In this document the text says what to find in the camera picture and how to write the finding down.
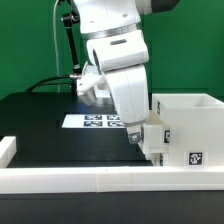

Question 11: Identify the white left fence rail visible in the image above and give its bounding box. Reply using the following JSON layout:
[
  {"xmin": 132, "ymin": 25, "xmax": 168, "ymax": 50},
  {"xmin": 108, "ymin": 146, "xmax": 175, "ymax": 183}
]
[{"xmin": 0, "ymin": 136, "xmax": 17, "ymax": 168}]

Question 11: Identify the white fence rail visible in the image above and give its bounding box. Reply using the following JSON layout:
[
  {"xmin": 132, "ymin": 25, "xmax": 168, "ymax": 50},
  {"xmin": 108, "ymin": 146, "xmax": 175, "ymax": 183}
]
[
  {"xmin": 0, "ymin": 166, "xmax": 224, "ymax": 194},
  {"xmin": 0, "ymin": 136, "xmax": 17, "ymax": 168}
]

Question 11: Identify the white marker plate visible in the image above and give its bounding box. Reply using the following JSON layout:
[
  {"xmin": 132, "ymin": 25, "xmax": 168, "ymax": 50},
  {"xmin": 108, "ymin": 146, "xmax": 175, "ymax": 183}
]
[{"xmin": 62, "ymin": 114, "xmax": 123, "ymax": 128}]

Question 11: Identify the white hanging cable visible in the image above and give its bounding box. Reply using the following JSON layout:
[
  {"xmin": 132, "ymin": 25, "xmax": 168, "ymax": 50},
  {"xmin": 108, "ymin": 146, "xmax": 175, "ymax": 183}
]
[{"xmin": 52, "ymin": 0, "xmax": 63, "ymax": 94}]

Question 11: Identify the white front drawer box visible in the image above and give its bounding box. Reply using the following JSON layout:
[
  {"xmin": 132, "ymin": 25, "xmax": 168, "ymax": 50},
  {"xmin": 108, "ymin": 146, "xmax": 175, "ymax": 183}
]
[{"xmin": 151, "ymin": 153, "xmax": 163, "ymax": 166}]

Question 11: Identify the white drawer box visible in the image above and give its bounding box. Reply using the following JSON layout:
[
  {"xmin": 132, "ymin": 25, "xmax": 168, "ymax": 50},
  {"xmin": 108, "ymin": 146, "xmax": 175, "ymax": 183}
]
[
  {"xmin": 139, "ymin": 110, "xmax": 171, "ymax": 155},
  {"xmin": 151, "ymin": 153, "xmax": 163, "ymax": 166}
]

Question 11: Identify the white drawer cabinet frame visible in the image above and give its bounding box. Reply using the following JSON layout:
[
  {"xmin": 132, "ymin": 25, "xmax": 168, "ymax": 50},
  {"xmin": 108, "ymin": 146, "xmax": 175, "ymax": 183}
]
[{"xmin": 152, "ymin": 94, "xmax": 224, "ymax": 167}]

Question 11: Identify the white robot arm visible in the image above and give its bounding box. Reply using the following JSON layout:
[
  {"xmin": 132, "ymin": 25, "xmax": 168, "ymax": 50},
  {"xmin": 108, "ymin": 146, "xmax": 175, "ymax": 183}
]
[{"xmin": 71, "ymin": 0, "xmax": 180, "ymax": 144}]

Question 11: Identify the white front fence rail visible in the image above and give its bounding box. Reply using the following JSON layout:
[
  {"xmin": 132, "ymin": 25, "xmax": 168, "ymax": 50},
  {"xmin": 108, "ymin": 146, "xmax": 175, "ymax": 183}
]
[{"xmin": 0, "ymin": 166, "xmax": 224, "ymax": 194}]

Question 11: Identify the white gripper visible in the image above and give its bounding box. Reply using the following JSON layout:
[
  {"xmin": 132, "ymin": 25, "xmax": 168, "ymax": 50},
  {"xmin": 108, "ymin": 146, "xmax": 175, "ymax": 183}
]
[{"xmin": 77, "ymin": 30, "xmax": 149, "ymax": 144}]

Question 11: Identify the black cable bundle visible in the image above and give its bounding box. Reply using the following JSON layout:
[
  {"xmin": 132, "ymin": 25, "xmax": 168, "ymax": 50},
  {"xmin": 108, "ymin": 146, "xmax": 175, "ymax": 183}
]
[{"xmin": 23, "ymin": 75, "xmax": 83, "ymax": 94}]

